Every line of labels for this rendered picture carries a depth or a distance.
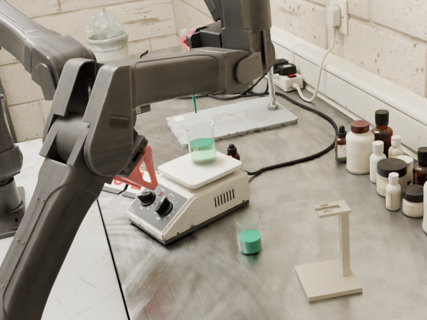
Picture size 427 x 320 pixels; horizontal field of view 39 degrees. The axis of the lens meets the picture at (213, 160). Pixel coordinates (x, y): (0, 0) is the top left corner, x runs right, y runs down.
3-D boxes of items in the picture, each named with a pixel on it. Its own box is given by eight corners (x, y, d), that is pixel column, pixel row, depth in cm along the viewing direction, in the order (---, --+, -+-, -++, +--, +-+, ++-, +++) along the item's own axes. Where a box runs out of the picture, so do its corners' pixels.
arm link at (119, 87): (214, 42, 91) (35, 62, 69) (262, 47, 85) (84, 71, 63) (213, 122, 94) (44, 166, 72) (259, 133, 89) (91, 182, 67)
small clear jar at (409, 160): (403, 173, 120) (404, 153, 118) (417, 180, 116) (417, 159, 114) (388, 178, 118) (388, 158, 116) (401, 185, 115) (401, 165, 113)
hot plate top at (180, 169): (192, 190, 106) (192, 185, 106) (155, 171, 115) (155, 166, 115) (244, 166, 112) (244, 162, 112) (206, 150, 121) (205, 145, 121)
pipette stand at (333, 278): (309, 301, 88) (304, 225, 82) (294, 270, 95) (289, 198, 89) (362, 292, 88) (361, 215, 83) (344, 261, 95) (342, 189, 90)
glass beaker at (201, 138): (201, 172, 111) (196, 131, 108) (184, 164, 115) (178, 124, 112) (227, 160, 114) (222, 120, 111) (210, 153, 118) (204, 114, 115)
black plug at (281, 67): (275, 77, 171) (274, 70, 170) (269, 73, 174) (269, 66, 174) (298, 73, 172) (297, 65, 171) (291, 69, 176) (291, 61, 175)
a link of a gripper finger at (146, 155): (147, 169, 107) (115, 134, 101) (175, 172, 102) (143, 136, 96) (126, 200, 104) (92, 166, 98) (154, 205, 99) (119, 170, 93)
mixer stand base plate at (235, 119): (182, 148, 143) (182, 144, 143) (164, 120, 161) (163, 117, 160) (299, 122, 150) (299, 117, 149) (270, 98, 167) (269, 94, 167)
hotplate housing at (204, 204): (164, 248, 105) (157, 207, 102) (126, 221, 115) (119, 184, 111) (260, 200, 116) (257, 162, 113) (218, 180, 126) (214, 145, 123)
